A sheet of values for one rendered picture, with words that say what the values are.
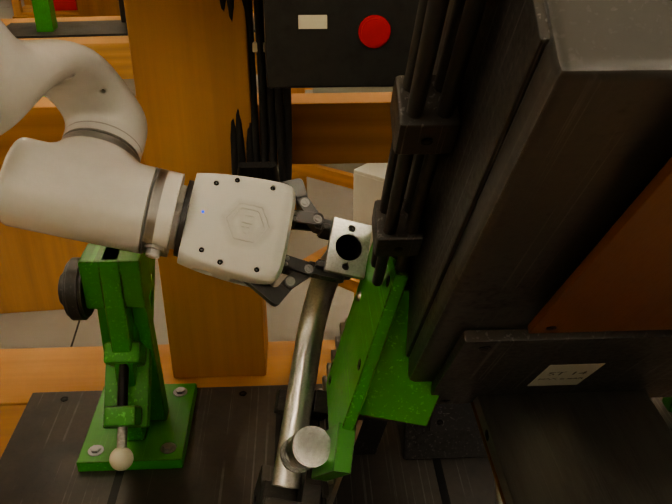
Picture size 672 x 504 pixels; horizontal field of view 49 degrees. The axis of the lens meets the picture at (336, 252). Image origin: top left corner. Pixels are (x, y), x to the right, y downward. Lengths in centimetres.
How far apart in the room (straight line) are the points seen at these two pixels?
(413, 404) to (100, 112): 40
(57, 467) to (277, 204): 48
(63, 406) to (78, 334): 182
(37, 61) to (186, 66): 33
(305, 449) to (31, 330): 236
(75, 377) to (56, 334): 176
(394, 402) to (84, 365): 64
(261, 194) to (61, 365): 60
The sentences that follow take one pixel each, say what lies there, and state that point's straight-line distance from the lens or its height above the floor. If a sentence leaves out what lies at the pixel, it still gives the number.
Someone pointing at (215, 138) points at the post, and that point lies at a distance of 95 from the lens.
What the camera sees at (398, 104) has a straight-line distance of 41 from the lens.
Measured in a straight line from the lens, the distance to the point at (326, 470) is 71.
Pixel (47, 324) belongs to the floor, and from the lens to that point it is 301.
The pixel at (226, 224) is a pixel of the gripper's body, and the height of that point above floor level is 127.
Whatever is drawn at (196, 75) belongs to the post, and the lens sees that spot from 93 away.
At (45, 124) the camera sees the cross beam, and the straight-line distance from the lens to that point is 109.
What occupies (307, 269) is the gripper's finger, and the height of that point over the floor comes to 122.
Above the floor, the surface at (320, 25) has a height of 142.
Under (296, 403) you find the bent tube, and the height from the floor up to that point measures 106.
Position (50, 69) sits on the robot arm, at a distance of 64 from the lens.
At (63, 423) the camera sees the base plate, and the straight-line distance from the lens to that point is 108.
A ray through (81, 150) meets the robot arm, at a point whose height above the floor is 134.
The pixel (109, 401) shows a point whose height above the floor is 99.
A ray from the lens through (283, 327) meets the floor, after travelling 280.
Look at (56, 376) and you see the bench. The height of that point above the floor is 88.
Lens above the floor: 157
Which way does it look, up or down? 28 degrees down
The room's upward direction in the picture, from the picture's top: straight up
